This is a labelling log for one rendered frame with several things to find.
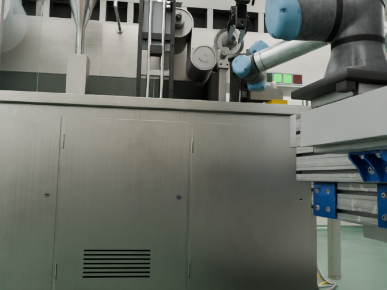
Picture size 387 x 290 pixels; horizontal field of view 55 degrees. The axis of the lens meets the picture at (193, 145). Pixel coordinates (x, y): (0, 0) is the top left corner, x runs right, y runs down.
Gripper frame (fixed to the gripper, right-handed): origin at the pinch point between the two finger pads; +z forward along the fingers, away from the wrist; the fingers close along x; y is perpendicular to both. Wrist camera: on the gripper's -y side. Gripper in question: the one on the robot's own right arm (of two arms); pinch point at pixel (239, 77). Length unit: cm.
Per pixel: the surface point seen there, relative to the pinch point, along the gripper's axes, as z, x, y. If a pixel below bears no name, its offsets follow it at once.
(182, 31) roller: -1.3, 28.8, 20.3
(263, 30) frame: 31, -22, 38
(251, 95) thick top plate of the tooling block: -5.8, -4.6, -9.9
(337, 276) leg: 46, -74, -107
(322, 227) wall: 263, -171, -106
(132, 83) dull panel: 31, 53, 2
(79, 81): 4, 77, -6
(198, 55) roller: -1.7, 20.8, 9.0
